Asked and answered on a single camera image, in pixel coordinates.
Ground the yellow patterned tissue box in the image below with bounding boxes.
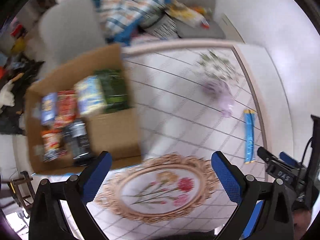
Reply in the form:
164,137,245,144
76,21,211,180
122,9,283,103
166,1,208,28

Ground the green snack packet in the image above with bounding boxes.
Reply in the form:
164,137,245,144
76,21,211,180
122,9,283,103
95,69,129,113

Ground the orange panda snack packet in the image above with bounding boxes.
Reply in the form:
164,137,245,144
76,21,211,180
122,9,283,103
41,129,66,162

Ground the grey office chair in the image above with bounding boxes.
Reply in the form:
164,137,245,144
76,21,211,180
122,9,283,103
39,0,106,73

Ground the person's right hand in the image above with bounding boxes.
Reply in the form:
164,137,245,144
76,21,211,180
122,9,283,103
293,209,312,239

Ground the white goose plush toy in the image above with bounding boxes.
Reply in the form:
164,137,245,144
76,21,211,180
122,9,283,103
1,73,24,113

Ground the cardboard box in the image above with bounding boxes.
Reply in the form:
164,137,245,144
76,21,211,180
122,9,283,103
24,43,143,175

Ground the yellow bucket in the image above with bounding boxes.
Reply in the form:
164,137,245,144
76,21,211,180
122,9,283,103
11,36,27,55

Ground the lilac soft cloth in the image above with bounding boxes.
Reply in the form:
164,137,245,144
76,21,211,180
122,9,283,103
203,79,234,117

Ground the white blue carton pack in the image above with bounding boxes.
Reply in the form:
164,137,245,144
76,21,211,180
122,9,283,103
74,75,107,118

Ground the blue tissue pack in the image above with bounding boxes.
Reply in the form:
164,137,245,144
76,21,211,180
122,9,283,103
41,92,57,126

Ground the black white patterned hat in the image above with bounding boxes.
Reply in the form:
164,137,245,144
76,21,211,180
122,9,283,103
139,13,178,40

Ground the grey cushioned chair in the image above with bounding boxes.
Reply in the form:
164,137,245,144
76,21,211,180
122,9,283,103
171,0,226,40

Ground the red snack packet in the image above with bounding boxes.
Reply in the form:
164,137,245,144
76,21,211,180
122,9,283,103
54,90,77,129

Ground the black snack packet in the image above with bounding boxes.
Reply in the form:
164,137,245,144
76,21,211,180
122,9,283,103
62,119,94,166

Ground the plaid blanket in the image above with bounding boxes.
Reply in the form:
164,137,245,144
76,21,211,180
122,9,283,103
91,0,170,44

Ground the dark wooden chair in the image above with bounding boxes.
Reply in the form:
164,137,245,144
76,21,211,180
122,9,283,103
7,171,35,213

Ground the blue long stick packet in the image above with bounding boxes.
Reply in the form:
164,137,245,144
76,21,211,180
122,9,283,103
244,109,255,164

